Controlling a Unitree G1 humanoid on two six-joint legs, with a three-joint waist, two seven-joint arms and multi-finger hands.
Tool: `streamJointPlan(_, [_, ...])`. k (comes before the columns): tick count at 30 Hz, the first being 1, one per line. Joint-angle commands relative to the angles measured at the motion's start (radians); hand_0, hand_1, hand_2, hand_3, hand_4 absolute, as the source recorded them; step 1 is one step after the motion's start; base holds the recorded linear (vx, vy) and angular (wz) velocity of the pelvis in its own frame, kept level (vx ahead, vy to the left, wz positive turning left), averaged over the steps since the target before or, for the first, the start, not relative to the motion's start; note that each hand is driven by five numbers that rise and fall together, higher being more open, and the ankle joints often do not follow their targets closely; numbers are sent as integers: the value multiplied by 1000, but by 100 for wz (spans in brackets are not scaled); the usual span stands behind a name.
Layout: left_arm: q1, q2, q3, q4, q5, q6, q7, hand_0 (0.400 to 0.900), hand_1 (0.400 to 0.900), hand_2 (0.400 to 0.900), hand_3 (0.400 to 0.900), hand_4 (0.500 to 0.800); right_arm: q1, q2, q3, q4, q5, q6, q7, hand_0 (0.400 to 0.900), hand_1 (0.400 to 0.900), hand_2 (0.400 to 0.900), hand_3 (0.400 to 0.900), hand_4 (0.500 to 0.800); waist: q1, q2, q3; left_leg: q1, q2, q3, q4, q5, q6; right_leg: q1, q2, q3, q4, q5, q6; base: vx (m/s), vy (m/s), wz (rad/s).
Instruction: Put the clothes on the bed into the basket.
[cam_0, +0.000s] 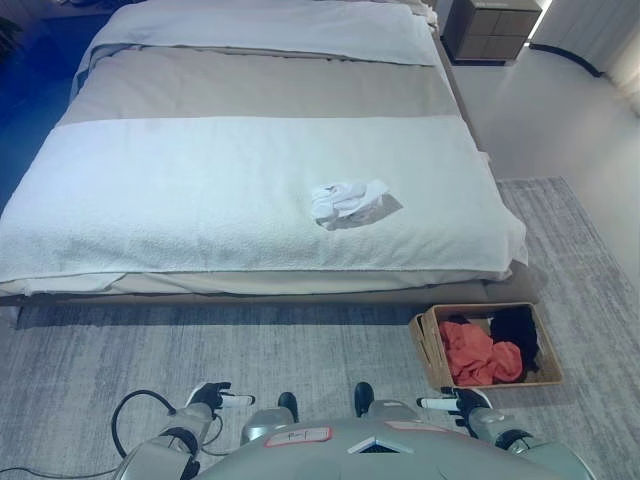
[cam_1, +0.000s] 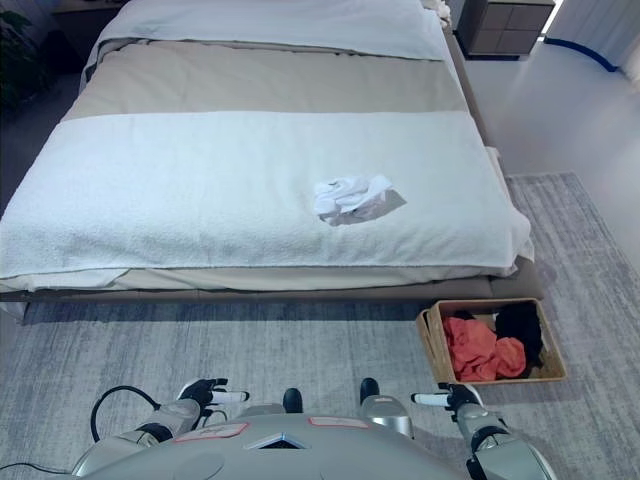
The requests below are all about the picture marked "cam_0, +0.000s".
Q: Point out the silver right robot leg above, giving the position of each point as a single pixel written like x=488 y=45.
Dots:
x=392 y=409

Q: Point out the orange cloth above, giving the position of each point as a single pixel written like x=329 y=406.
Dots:
x=475 y=352

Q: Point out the beige pillow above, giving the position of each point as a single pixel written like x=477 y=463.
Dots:
x=427 y=10

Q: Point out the silver left robot leg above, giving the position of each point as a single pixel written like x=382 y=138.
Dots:
x=265 y=422

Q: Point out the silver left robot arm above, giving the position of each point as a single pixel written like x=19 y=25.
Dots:
x=172 y=435

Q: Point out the black cloth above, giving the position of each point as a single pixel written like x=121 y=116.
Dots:
x=517 y=330

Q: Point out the beige duvet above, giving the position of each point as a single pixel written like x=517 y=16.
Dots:
x=260 y=85

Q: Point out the brown wooden nightstand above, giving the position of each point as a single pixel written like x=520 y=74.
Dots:
x=492 y=27

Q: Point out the black left robot foot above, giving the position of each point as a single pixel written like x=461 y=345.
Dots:
x=288 y=402

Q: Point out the white clothes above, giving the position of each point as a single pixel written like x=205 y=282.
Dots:
x=345 y=197

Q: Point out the white folded top sheet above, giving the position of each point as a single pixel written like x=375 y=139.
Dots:
x=260 y=25

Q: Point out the black robot foot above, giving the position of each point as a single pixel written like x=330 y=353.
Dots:
x=363 y=395
x=288 y=402

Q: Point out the silver robot torso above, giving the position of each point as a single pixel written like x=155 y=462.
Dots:
x=380 y=457

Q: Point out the white textured blanket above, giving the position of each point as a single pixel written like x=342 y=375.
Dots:
x=175 y=200

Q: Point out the black right robot foot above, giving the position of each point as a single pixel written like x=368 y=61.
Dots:
x=363 y=395

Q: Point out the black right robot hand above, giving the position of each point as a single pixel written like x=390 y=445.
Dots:
x=467 y=397

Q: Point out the grey striped rug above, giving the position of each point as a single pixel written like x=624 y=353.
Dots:
x=150 y=350

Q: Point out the woven wicker basket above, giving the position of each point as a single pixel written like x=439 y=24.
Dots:
x=547 y=350

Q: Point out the black curved baseboard strip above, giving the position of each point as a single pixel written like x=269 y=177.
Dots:
x=575 y=57

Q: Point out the silver robot leg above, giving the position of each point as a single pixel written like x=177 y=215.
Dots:
x=265 y=422
x=392 y=409

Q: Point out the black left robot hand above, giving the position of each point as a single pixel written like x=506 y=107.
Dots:
x=206 y=393

